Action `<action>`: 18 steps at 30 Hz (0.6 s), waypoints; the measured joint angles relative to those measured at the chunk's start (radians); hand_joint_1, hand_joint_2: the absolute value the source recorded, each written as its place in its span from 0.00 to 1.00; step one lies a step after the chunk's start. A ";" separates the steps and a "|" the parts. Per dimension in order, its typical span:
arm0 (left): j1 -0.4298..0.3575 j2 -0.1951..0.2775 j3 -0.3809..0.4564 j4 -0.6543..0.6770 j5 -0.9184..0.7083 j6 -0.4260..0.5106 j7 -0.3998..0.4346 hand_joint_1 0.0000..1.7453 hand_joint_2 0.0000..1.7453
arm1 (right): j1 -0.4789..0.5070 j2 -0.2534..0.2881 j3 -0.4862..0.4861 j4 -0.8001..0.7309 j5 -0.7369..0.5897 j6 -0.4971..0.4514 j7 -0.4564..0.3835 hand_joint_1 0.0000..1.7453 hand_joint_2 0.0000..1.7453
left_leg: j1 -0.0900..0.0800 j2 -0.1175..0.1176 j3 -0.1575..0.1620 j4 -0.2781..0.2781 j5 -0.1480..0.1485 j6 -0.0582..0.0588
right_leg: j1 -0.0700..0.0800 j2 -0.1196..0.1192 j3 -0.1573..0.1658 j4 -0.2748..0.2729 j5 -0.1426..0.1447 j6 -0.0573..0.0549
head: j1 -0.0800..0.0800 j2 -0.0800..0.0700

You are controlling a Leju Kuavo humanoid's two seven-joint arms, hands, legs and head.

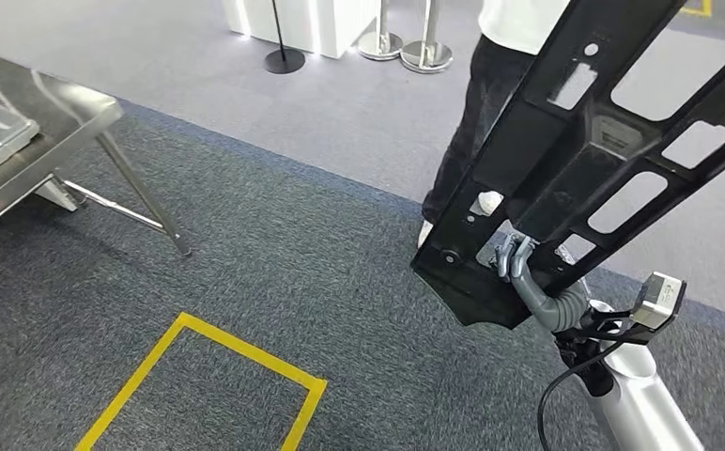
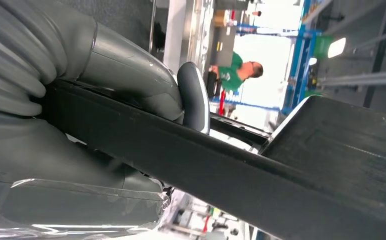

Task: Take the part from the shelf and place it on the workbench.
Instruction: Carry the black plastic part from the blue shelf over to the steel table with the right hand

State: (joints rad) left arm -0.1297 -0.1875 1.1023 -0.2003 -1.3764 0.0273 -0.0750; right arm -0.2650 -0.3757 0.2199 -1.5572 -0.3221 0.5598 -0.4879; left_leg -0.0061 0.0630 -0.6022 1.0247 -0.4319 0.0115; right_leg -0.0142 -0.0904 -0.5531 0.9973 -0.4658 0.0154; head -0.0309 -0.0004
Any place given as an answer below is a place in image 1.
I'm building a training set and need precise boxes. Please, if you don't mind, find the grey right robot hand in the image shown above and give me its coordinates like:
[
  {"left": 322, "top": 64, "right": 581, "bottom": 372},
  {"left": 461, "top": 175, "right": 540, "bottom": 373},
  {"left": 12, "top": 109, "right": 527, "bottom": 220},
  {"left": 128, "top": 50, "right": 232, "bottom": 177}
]
[{"left": 489, "top": 233, "right": 564, "bottom": 329}]

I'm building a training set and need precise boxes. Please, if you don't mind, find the black metal frame part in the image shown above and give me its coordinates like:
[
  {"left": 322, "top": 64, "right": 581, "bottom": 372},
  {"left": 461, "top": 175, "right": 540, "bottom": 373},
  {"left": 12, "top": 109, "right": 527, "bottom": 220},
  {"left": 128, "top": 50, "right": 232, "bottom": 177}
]
[{"left": 410, "top": 0, "right": 725, "bottom": 331}]

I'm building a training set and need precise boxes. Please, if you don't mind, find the stainless steel workbench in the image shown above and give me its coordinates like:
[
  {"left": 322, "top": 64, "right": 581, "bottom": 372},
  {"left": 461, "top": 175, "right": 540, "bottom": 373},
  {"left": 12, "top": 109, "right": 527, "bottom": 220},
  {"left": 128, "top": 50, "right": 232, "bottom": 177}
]
[{"left": 0, "top": 44, "right": 193, "bottom": 258}]

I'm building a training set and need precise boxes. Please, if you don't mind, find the person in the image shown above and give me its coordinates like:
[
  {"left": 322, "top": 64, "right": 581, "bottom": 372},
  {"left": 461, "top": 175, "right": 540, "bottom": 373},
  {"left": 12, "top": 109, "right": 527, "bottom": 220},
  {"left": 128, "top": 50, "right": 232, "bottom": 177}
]
[{"left": 417, "top": 0, "right": 572, "bottom": 250}]

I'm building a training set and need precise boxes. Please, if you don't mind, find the yellow floor tape square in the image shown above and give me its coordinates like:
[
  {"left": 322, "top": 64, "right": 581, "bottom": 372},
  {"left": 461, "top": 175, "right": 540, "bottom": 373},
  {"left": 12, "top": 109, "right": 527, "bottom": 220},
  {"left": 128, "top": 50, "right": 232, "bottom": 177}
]
[{"left": 74, "top": 311, "right": 329, "bottom": 451}]

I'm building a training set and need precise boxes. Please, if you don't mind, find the black round-base floor stand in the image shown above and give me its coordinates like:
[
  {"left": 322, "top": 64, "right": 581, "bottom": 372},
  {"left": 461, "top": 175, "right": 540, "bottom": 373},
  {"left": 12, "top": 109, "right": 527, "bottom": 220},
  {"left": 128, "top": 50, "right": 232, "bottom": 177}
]
[{"left": 264, "top": 0, "right": 306, "bottom": 76}]

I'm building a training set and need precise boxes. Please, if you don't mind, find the white support foot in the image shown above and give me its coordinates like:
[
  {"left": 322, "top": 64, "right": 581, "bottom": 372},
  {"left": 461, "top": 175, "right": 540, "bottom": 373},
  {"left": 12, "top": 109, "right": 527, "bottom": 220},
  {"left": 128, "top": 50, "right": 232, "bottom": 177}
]
[{"left": 34, "top": 179, "right": 87, "bottom": 213}]

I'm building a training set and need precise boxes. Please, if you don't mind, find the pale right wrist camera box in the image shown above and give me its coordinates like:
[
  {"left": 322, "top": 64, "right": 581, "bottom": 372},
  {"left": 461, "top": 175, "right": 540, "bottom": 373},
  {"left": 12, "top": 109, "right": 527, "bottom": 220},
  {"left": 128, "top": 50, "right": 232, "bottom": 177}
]
[{"left": 629, "top": 272, "right": 688, "bottom": 331}]

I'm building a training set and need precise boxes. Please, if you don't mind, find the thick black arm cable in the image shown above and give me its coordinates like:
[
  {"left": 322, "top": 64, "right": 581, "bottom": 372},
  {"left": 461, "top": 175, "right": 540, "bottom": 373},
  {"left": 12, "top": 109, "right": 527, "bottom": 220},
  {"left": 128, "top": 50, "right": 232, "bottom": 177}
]
[{"left": 536, "top": 338, "right": 634, "bottom": 451}]

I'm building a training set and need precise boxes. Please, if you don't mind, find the chrome stanchion post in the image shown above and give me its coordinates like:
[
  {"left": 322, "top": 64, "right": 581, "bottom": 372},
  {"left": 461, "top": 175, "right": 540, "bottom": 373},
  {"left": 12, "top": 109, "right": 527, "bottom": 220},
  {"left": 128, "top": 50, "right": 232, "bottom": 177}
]
[
  {"left": 399, "top": 0, "right": 455, "bottom": 74},
  {"left": 357, "top": 0, "right": 405, "bottom": 62}
]

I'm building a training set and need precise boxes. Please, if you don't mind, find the white pedestal with light strips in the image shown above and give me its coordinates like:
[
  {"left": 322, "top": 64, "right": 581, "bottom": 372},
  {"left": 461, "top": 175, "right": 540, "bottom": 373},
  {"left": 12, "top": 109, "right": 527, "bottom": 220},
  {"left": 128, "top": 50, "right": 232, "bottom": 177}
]
[{"left": 222, "top": 0, "right": 383, "bottom": 60}]

